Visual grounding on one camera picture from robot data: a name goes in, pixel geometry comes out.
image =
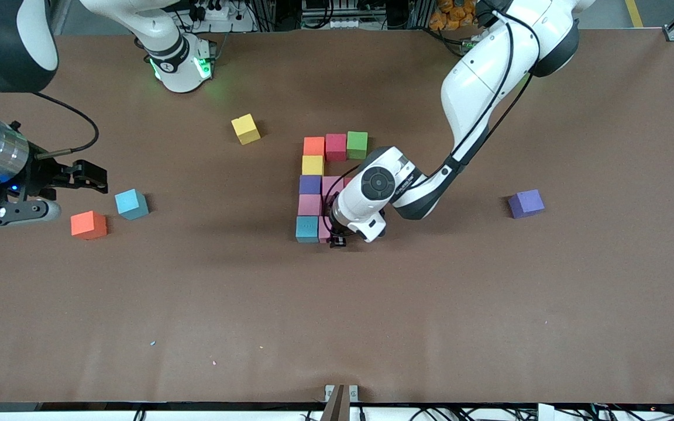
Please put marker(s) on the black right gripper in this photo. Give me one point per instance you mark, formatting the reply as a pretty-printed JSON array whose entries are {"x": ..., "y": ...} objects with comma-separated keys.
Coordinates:
[{"x": 40, "y": 175}]

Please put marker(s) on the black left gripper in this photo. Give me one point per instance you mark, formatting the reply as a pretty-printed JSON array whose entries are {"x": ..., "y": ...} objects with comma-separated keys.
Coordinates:
[{"x": 337, "y": 240}]

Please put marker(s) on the pink foam cube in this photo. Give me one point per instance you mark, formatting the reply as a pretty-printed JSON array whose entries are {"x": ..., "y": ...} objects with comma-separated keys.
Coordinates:
[
  {"x": 330, "y": 186},
  {"x": 309, "y": 204},
  {"x": 323, "y": 229}
]

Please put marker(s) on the teal foam cube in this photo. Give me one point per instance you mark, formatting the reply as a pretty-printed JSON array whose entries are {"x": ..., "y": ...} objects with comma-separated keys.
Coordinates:
[
  {"x": 307, "y": 228},
  {"x": 131, "y": 204}
]

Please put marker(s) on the purple foam cube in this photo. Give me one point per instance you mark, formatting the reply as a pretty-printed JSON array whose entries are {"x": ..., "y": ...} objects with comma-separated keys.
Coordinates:
[
  {"x": 526, "y": 203},
  {"x": 310, "y": 185}
]

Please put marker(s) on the yellow foam cube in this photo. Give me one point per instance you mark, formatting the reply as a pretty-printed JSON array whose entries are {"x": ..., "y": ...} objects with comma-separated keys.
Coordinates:
[
  {"x": 313, "y": 166},
  {"x": 246, "y": 128}
]

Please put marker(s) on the orange foam cube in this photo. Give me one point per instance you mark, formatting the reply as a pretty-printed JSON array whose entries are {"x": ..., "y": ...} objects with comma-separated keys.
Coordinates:
[
  {"x": 88, "y": 225},
  {"x": 314, "y": 146}
]

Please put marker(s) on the green foam cube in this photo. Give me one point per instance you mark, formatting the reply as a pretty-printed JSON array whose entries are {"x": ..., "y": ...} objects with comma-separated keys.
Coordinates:
[{"x": 357, "y": 144}]

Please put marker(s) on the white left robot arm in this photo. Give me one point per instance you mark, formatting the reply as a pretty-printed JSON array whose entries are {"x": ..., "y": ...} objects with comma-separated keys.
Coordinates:
[{"x": 477, "y": 82}]

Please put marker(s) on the brown table mat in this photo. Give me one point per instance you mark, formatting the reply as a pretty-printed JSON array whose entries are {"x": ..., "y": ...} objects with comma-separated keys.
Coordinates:
[{"x": 337, "y": 304}]

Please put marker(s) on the white power strip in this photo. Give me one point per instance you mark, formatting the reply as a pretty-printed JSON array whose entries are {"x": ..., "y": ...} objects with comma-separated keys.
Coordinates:
[
  {"x": 214, "y": 11},
  {"x": 343, "y": 23}
]

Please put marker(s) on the pile of orange objects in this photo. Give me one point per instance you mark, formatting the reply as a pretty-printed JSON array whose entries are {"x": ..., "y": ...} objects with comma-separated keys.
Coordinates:
[{"x": 454, "y": 14}]

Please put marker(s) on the metal mount bracket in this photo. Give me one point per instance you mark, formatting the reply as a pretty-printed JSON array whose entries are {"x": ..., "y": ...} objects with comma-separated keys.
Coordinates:
[{"x": 337, "y": 403}]

